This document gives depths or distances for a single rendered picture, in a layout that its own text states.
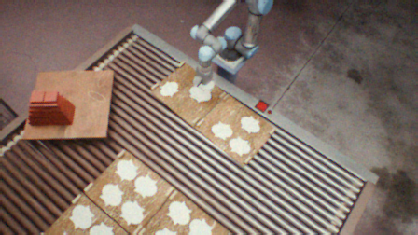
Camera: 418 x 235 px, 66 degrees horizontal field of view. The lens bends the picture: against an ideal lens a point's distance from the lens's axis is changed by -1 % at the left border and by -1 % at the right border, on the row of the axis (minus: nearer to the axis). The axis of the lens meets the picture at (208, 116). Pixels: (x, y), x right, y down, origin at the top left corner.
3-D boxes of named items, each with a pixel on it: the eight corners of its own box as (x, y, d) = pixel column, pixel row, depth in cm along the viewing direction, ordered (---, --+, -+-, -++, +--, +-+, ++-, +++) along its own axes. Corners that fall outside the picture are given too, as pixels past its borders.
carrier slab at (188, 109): (185, 62, 239) (185, 62, 238) (227, 95, 227) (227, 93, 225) (149, 91, 226) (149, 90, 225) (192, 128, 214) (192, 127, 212)
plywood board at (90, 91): (39, 73, 218) (38, 71, 217) (114, 72, 221) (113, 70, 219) (23, 140, 194) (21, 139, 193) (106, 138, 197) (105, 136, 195)
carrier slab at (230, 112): (228, 95, 227) (228, 93, 225) (276, 130, 215) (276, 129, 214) (194, 129, 213) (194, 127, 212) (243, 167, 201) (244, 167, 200)
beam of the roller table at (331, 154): (137, 28, 263) (135, 22, 258) (374, 179, 207) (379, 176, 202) (130, 34, 259) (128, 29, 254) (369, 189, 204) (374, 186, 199)
